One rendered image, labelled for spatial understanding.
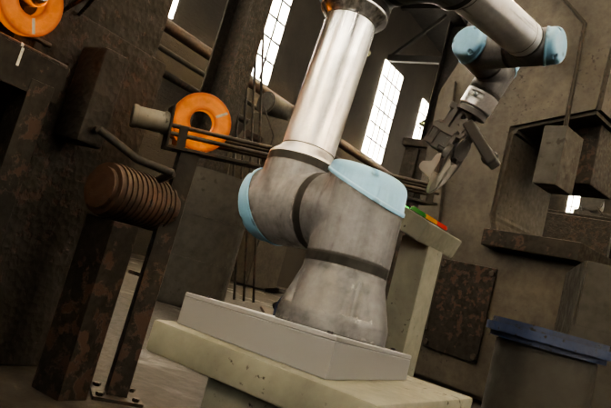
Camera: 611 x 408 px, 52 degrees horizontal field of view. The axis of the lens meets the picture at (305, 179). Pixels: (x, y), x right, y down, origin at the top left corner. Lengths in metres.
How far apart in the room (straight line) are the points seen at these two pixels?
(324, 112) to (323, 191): 0.16
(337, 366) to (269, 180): 0.33
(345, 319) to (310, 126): 0.32
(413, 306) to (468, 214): 2.22
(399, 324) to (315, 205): 0.66
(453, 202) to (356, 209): 2.91
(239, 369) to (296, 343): 0.07
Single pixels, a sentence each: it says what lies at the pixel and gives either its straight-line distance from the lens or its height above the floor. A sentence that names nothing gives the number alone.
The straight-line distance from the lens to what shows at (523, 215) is 3.86.
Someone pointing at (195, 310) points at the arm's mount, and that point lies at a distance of 0.82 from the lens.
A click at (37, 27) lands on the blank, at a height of 0.76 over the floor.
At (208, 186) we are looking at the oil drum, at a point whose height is 0.77.
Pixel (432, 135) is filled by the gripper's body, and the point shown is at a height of 0.78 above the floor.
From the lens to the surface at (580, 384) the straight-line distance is 1.75.
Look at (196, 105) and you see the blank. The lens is 1.63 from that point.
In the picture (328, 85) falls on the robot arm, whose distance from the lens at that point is 0.99.
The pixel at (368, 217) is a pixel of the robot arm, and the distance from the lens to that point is 0.82.
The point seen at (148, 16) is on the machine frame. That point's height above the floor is 0.99.
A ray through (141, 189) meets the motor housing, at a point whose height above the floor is 0.49.
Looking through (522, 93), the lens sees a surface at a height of 1.68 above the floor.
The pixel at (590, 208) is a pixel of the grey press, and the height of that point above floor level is 2.89.
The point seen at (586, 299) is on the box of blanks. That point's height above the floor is 0.59.
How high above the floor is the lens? 0.40
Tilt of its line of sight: 8 degrees up
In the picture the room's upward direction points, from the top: 15 degrees clockwise
